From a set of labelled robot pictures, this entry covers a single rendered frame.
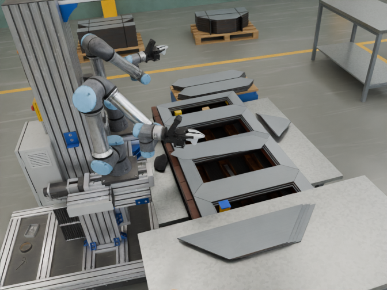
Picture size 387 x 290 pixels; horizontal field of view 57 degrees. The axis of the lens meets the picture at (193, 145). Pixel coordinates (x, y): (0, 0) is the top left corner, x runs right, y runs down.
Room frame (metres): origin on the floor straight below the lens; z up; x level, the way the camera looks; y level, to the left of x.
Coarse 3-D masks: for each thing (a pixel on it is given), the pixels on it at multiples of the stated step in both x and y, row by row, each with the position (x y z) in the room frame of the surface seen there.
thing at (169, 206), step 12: (156, 144) 2.44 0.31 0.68; (156, 156) 2.28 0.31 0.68; (168, 168) 2.11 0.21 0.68; (156, 180) 1.99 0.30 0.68; (168, 180) 1.98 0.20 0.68; (156, 192) 1.86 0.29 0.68; (168, 192) 1.85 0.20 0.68; (156, 204) 1.74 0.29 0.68; (168, 204) 1.73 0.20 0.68; (180, 204) 1.72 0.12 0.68; (168, 216) 1.62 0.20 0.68; (180, 216) 1.61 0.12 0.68
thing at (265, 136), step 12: (168, 108) 2.75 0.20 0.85; (180, 108) 2.76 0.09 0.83; (216, 120) 2.50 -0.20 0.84; (228, 120) 2.51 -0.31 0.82; (252, 132) 2.27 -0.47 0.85; (264, 144) 2.10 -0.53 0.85; (216, 156) 2.02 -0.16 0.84; (228, 156) 2.04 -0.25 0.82; (252, 192) 1.62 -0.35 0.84; (264, 192) 1.63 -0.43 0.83; (216, 204) 1.55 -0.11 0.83
